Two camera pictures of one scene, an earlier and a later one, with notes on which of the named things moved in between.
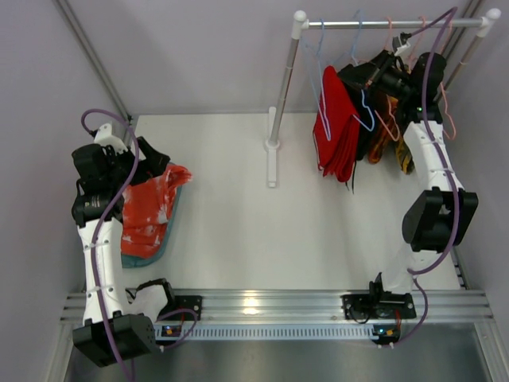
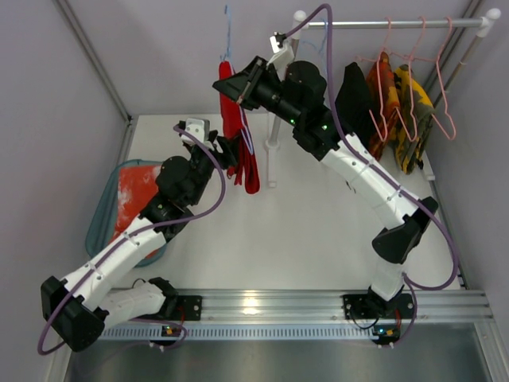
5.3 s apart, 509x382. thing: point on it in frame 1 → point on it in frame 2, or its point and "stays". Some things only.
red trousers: (337, 127) → (235, 125)
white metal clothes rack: (301, 24) stays
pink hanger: (390, 101) → (378, 86)
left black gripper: (130, 163) → (215, 144)
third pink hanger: (445, 134) stays
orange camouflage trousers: (384, 108) stays
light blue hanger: (369, 107) → (226, 57)
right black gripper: (367, 72) → (250, 83)
